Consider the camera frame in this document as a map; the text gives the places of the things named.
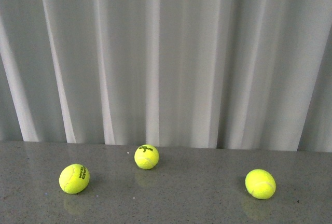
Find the Wilson yellow tennis ball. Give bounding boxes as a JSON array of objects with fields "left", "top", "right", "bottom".
[{"left": 134, "top": 144, "right": 159, "bottom": 170}]

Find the Head Team yellow tennis ball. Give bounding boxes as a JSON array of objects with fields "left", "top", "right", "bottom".
[{"left": 59, "top": 164, "right": 90, "bottom": 194}]

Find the plain yellow tennis ball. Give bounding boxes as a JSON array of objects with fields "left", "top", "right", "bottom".
[{"left": 245, "top": 169, "right": 276, "bottom": 200}]

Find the white pleated curtain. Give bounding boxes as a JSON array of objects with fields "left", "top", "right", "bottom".
[{"left": 1, "top": 0, "right": 331, "bottom": 152}]

